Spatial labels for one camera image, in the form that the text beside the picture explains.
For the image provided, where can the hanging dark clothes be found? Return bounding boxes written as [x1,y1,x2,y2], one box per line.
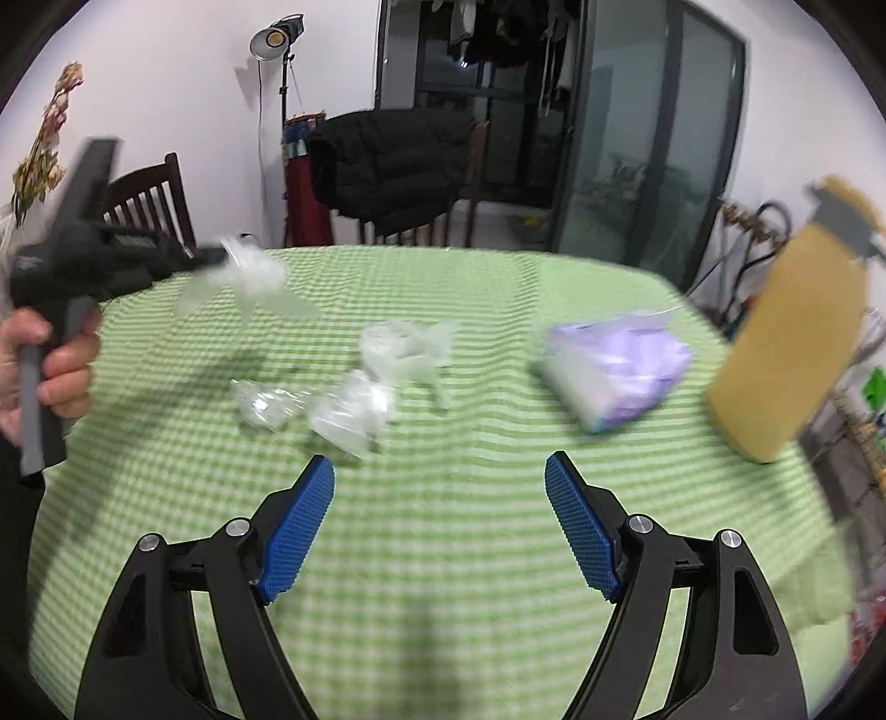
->
[443,0,577,70]

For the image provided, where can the studio lamp on stand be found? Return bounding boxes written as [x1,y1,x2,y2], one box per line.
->
[249,14,307,250]

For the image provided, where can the clear plastic bag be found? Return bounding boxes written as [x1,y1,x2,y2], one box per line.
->
[173,235,321,324]

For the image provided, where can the yellow juice pitcher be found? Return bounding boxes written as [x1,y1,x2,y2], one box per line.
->
[706,176,886,465]

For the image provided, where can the black hose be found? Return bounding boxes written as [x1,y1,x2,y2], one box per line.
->
[692,199,791,293]

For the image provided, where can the dried flower bunch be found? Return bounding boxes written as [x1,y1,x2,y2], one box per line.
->
[10,62,85,224]

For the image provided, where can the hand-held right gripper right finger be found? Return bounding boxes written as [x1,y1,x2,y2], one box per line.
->
[544,450,807,720]

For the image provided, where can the crumpled clear plastic wrap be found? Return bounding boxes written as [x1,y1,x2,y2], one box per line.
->
[231,377,307,435]
[358,318,459,411]

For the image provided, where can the dark wooden slatted chair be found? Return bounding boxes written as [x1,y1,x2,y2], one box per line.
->
[104,152,199,255]

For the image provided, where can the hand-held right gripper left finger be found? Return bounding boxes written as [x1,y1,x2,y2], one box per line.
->
[75,453,337,720]

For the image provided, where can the green checkered tablecloth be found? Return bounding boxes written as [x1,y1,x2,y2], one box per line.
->
[28,245,859,720]

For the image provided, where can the person's left hand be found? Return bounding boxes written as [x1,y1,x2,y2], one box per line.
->
[0,308,101,444]

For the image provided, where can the red hanging cloth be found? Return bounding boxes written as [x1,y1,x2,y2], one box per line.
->
[282,114,338,249]

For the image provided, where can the person's dark clothing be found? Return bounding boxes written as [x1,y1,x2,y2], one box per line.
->
[0,443,46,693]

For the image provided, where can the glass sliding door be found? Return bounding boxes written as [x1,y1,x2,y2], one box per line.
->
[377,0,749,272]

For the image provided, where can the purple tissue pack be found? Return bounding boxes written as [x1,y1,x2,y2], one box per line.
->
[533,308,694,435]

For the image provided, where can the black padded jacket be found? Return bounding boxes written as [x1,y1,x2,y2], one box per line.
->
[305,107,480,238]

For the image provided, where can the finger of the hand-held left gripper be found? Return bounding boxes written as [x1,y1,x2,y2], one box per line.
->
[176,244,229,274]

